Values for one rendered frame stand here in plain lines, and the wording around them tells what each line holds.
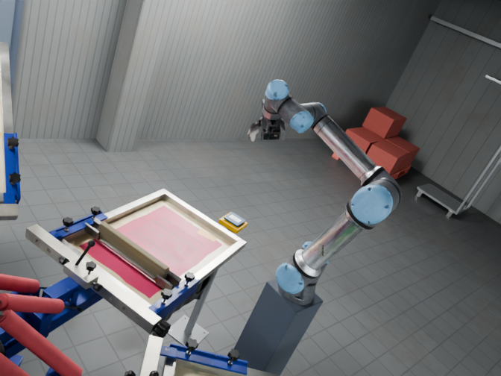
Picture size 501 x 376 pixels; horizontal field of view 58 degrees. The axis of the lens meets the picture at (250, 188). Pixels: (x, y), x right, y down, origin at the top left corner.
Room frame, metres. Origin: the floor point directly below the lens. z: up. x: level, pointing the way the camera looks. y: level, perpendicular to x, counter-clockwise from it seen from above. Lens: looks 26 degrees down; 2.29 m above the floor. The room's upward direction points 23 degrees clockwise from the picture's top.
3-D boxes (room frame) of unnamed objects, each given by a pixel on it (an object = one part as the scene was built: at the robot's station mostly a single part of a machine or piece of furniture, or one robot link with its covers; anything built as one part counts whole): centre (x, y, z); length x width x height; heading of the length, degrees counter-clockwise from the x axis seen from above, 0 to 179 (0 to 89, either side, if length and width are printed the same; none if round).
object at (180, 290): (1.45, 0.12, 0.98); 0.30 x 0.05 x 0.07; 162
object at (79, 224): (1.62, 0.65, 0.98); 0.30 x 0.05 x 0.07; 162
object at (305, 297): (1.51, -0.34, 1.25); 0.15 x 0.15 x 0.10
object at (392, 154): (7.33, -1.74, 0.42); 1.51 x 1.19 x 0.85; 142
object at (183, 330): (2.26, 0.01, 0.48); 0.22 x 0.22 x 0.96; 72
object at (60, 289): (1.23, 0.48, 1.02); 0.17 x 0.06 x 0.05; 162
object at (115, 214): (1.76, 0.31, 0.97); 0.79 x 0.58 x 0.04; 162
